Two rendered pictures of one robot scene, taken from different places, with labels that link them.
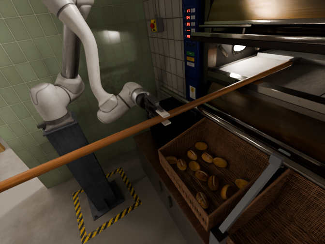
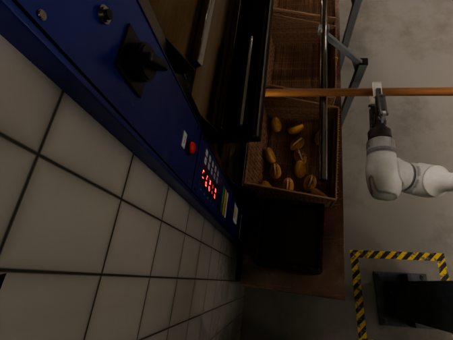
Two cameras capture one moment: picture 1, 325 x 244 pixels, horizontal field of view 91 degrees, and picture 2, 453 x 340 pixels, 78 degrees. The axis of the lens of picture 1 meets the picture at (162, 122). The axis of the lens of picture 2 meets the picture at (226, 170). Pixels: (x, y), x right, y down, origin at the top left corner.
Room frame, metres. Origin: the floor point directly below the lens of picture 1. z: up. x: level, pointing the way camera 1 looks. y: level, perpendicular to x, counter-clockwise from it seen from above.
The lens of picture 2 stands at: (1.35, 0.00, 2.15)
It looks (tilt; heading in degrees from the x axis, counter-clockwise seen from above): 66 degrees down; 234
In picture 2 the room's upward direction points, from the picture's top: 24 degrees counter-clockwise
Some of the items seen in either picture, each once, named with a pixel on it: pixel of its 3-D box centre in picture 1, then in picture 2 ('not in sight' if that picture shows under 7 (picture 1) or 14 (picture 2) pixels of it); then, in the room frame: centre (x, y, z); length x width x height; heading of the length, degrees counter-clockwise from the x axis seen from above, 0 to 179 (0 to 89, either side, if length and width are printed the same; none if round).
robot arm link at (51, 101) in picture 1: (48, 99); not in sight; (1.02, 0.72, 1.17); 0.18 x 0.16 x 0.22; 162
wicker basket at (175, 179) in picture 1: (208, 161); (292, 148); (0.69, -0.26, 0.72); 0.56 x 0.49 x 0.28; 23
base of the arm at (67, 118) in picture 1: (54, 119); not in sight; (1.00, 0.74, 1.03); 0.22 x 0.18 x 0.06; 119
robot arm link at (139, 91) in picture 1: (140, 98); (380, 147); (0.77, 0.09, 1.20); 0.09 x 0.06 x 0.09; 115
